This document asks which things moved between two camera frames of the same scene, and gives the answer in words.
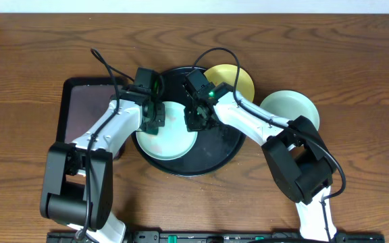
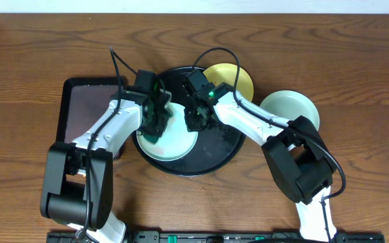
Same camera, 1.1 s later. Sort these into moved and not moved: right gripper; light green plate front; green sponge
Moved: green sponge
Not moved: light green plate front; right gripper
